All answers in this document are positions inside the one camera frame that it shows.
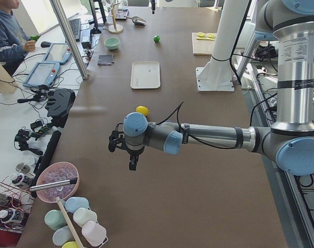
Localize pink plastic cup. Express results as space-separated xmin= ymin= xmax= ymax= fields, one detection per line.
xmin=82 ymin=221 xmax=108 ymax=247

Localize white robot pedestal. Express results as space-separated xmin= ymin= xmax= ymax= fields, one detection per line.
xmin=196 ymin=0 xmax=251 ymax=92

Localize wooden cutting board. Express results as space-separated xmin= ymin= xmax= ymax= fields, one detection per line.
xmin=191 ymin=32 xmax=250 ymax=56

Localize aluminium frame post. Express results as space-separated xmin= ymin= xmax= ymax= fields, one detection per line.
xmin=50 ymin=0 xmax=88 ymax=80

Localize wooden mug tree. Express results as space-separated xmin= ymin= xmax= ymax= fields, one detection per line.
xmin=108 ymin=3 xmax=124 ymax=34

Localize mint plastic cup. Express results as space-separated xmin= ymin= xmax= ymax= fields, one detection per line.
xmin=44 ymin=210 xmax=67 ymax=230

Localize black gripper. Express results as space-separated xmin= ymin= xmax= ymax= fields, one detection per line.
xmin=127 ymin=147 xmax=144 ymax=171

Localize blue plastic cup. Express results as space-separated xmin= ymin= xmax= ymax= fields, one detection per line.
xmin=65 ymin=196 xmax=89 ymax=213

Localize person in blue hoodie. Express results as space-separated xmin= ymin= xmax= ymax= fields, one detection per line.
xmin=0 ymin=0 xmax=36 ymax=75

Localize grey folded cloth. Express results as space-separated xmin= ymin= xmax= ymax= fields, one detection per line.
xmin=97 ymin=54 xmax=114 ymax=66

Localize white plastic cup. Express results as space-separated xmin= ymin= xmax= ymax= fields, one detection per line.
xmin=73 ymin=207 xmax=98 ymax=227

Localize metal tongs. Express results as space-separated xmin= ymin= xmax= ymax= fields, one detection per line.
xmin=29 ymin=177 xmax=79 ymax=192

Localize mint green bowl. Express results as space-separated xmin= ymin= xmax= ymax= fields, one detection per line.
xmin=104 ymin=37 xmax=120 ymax=50

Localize blue teach pendant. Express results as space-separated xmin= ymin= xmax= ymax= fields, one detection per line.
xmin=23 ymin=61 xmax=61 ymax=87
xmin=43 ymin=43 xmax=72 ymax=65

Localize metal scoop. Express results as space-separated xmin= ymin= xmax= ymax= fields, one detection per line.
xmin=126 ymin=16 xmax=146 ymax=26

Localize cream rectangular tray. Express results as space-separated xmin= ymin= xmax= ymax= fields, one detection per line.
xmin=130 ymin=61 xmax=161 ymax=90

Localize green lime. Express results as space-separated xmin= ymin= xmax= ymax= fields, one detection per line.
xmin=153 ymin=35 xmax=160 ymax=43

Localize black plastic bracket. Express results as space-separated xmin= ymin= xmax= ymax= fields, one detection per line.
xmin=45 ymin=88 xmax=76 ymax=128

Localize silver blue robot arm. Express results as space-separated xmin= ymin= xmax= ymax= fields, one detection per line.
xmin=151 ymin=0 xmax=156 ymax=14
xmin=123 ymin=1 xmax=314 ymax=176

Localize yellow plastic knife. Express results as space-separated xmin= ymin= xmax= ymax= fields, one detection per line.
xmin=195 ymin=37 xmax=215 ymax=41

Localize black keyboard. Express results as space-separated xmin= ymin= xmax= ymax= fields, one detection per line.
xmin=68 ymin=18 xmax=81 ymax=41

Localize pink bowl with ice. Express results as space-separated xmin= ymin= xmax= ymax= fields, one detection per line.
xmin=36 ymin=162 xmax=80 ymax=203

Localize yellow lemon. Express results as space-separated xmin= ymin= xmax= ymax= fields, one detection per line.
xmin=136 ymin=105 xmax=149 ymax=117

